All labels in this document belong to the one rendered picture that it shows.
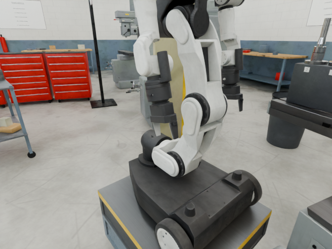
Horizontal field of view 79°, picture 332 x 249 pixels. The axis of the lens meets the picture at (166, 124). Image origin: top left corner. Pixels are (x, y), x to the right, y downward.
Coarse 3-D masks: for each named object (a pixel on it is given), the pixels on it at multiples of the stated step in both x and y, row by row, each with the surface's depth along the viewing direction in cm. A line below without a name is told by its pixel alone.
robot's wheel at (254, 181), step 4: (244, 172) 111; (248, 172) 111; (248, 176) 108; (252, 176) 109; (252, 180) 107; (256, 180) 108; (256, 184) 107; (256, 188) 106; (260, 188) 107; (256, 192) 106; (260, 192) 107; (252, 196) 108; (256, 196) 106; (260, 196) 108; (252, 200) 109; (256, 200) 107; (252, 204) 110
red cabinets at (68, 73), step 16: (0, 64) 372; (16, 64) 379; (32, 64) 389; (48, 64) 396; (64, 64) 403; (80, 64) 410; (16, 80) 389; (32, 80) 399; (48, 80) 419; (64, 80) 414; (80, 80) 422; (0, 96) 387; (16, 96) 398; (32, 96) 409; (48, 96) 420; (64, 96) 426; (80, 96) 435
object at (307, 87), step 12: (324, 60) 93; (300, 72) 93; (312, 72) 89; (324, 72) 85; (300, 84) 94; (312, 84) 90; (324, 84) 86; (288, 96) 101; (300, 96) 96; (312, 96) 91; (324, 96) 87; (324, 108) 88
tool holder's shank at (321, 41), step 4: (324, 20) 86; (328, 20) 85; (324, 24) 86; (328, 24) 85; (324, 28) 86; (328, 28) 86; (324, 32) 87; (320, 36) 88; (324, 36) 87; (320, 40) 88; (324, 40) 88; (320, 44) 89
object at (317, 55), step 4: (312, 52) 92; (316, 52) 90; (320, 52) 89; (324, 52) 89; (312, 56) 91; (316, 56) 90; (320, 56) 89; (312, 60) 92; (316, 60) 90; (320, 60) 90
